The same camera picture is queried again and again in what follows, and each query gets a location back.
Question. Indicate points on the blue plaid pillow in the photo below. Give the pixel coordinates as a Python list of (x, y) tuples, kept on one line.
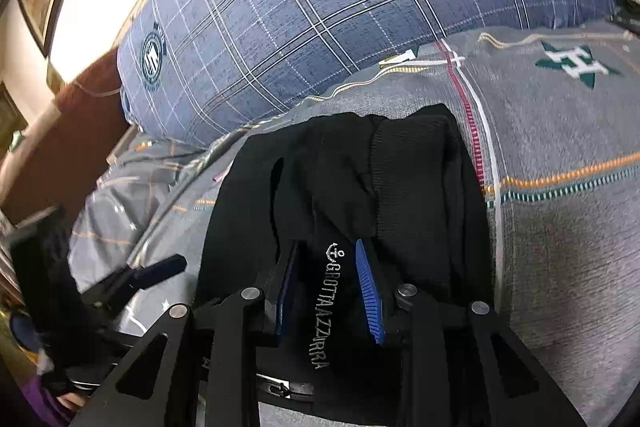
[(350, 7)]

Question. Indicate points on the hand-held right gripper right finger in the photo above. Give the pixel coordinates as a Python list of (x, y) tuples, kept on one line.
[(370, 297)]

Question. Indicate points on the black pants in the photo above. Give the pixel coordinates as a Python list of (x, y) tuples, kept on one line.
[(325, 167)]

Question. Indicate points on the grey patterned bedsheet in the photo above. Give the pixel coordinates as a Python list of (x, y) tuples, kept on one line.
[(550, 157)]

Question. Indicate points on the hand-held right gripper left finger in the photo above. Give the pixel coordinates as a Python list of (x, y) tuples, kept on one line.
[(286, 302)]

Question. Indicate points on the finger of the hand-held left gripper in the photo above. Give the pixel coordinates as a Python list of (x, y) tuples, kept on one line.
[(157, 271)]

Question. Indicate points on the brown wooden headboard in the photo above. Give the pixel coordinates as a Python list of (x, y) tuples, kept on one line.
[(65, 147)]

